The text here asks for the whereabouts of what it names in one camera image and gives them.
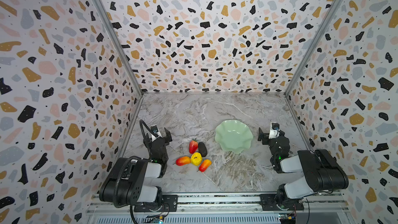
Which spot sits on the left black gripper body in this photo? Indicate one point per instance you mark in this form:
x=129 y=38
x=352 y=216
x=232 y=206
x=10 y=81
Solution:
x=157 y=141

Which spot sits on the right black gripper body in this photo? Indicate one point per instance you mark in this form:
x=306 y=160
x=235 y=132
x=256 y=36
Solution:
x=273 y=140

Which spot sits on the red fake strawberry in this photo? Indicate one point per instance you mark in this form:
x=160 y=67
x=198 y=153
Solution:
x=193 y=146

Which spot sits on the yellow fake bell pepper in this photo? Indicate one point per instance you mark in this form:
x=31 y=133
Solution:
x=196 y=159

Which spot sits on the dark fake avocado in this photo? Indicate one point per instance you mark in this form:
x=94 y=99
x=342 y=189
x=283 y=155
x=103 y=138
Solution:
x=202 y=149

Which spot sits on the red orange fake mango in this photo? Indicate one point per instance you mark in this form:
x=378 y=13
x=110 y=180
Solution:
x=205 y=165
x=182 y=161

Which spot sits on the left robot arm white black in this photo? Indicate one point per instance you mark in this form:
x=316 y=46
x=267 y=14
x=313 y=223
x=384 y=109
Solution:
x=124 y=186

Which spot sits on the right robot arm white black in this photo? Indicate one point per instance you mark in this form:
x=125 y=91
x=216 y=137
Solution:
x=321 y=173

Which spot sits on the light green scalloped bowl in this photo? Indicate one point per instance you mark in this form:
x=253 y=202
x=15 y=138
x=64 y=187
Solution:
x=233 y=135

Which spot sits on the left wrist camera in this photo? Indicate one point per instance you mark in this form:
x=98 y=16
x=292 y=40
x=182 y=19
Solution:
x=155 y=132

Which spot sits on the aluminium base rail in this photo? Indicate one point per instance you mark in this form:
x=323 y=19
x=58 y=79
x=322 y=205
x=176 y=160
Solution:
x=226 y=208

